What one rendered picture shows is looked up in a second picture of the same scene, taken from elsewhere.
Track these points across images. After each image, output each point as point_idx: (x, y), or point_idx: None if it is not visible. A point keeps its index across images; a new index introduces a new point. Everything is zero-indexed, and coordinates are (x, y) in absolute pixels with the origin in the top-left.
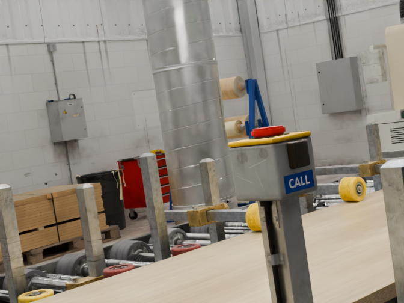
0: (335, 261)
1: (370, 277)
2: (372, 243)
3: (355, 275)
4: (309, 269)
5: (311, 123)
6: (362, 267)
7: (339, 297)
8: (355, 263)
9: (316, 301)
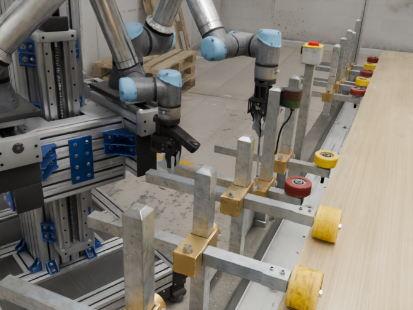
0: (404, 221)
1: (348, 190)
2: (411, 260)
3: (362, 195)
4: (409, 209)
5: None
6: (367, 205)
7: (346, 171)
8: (381, 214)
9: (356, 169)
